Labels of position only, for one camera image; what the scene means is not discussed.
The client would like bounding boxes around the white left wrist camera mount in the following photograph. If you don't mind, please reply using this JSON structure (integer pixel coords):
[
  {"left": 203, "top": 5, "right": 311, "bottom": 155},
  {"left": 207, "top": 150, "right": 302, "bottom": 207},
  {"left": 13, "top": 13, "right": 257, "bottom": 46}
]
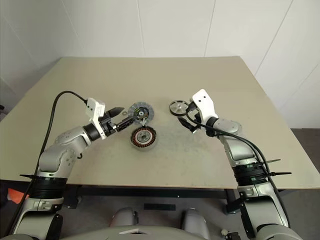
[{"left": 84, "top": 97, "right": 108, "bottom": 138}]

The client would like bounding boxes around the copper wound motor stator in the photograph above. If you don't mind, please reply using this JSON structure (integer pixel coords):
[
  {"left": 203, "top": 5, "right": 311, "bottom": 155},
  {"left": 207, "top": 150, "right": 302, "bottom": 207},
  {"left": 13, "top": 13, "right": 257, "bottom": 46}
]
[{"left": 129, "top": 126, "right": 158, "bottom": 151}]

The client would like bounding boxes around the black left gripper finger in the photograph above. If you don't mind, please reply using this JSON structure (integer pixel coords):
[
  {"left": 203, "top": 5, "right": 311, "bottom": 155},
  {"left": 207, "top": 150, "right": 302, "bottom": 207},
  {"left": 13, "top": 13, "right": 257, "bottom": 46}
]
[
  {"left": 115, "top": 116, "right": 136, "bottom": 132},
  {"left": 109, "top": 106, "right": 125, "bottom": 118}
]

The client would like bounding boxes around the black and silver pulley ring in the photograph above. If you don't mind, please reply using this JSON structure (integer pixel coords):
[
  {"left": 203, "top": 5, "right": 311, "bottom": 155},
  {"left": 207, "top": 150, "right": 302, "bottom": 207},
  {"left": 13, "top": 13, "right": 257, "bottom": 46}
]
[{"left": 169, "top": 99, "right": 191, "bottom": 117}]

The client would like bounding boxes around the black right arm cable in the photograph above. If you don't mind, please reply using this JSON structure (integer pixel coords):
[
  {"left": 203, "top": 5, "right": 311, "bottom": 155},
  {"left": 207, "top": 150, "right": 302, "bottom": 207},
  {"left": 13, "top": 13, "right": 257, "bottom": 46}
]
[{"left": 184, "top": 98, "right": 292, "bottom": 230}]

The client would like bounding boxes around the grey robot torso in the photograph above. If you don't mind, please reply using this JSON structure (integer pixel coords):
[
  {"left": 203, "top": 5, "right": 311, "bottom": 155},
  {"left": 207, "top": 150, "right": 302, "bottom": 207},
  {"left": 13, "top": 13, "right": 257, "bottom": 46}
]
[{"left": 47, "top": 224, "right": 208, "bottom": 240}]

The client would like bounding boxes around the black metal table frame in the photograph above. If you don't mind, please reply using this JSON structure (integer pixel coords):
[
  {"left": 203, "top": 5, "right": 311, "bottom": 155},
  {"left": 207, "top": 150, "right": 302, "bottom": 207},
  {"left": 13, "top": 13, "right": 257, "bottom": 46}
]
[{"left": 63, "top": 184, "right": 286, "bottom": 216}]

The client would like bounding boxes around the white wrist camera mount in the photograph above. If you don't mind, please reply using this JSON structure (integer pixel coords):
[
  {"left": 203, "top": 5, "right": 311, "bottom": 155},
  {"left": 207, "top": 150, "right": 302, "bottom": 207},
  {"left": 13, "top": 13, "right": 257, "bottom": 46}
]
[
  {"left": 191, "top": 88, "right": 219, "bottom": 126},
  {"left": 84, "top": 97, "right": 108, "bottom": 138}
]

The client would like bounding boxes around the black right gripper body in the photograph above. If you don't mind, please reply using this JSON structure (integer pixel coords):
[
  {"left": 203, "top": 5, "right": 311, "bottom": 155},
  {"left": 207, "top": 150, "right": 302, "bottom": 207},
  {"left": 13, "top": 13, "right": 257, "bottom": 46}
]
[{"left": 191, "top": 111, "right": 202, "bottom": 133}]

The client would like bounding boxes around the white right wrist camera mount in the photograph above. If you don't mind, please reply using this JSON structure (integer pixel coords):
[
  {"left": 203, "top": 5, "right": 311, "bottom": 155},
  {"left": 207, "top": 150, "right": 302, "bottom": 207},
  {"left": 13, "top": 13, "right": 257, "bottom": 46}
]
[{"left": 191, "top": 88, "right": 219, "bottom": 126}]

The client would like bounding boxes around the black floor strip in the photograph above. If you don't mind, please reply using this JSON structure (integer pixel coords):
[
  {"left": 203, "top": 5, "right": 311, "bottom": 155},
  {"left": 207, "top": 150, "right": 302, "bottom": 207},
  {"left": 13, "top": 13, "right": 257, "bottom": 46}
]
[{"left": 143, "top": 203, "right": 177, "bottom": 211}]

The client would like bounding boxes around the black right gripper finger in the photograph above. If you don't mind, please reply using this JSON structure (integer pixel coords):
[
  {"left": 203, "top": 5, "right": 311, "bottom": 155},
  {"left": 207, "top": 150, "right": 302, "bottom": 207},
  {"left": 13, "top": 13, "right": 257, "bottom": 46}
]
[{"left": 177, "top": 117, "right": 194, "bottom": 133}]

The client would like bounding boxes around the grey rounded leg cover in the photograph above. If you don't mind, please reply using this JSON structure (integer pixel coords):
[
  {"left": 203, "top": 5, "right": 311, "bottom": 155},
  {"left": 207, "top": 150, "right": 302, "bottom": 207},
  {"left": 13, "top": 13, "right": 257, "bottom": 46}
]
[
  {"left": 111, "top": 207, "right": 140, "bottom": 228},
  {"left": 183, "top": 208, "right": 211, "bottom": 240}
]

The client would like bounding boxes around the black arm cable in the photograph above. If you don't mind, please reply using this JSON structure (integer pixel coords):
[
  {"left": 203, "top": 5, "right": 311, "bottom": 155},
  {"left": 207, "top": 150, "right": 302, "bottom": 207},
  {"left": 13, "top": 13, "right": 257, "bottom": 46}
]
[
  {"left": 3, "top": 90, "right": 89, "bottom": 236},
  {"left": 184, "top": 98, "right": 292, "bottom": 230}
]

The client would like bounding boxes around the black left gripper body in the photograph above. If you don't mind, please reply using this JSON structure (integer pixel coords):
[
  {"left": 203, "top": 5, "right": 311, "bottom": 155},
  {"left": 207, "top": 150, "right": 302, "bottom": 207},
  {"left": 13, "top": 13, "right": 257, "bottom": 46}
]
[{"left": 101, "top": 115, "right": 119, "bottom": 137}]

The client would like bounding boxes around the orange floor object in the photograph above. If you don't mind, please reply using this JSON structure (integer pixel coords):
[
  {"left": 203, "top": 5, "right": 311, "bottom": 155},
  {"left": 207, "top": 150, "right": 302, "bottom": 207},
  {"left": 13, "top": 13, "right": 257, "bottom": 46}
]
[{"left": 7, "top": 187, "right": 27, "bottom": 205}]

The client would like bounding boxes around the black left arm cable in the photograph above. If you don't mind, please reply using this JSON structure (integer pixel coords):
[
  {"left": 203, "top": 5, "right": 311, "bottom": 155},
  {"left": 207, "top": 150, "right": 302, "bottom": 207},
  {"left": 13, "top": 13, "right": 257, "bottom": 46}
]
[{"left": 3, "top": 90, "right": 89, "bottom": 236}]

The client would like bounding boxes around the grey rotor disc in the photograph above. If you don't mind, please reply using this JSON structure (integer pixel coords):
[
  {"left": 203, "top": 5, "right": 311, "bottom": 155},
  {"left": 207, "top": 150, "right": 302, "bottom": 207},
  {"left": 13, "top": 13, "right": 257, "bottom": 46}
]
[{"left": 127, "top": 100, "right": 155, "bottom": 125}]

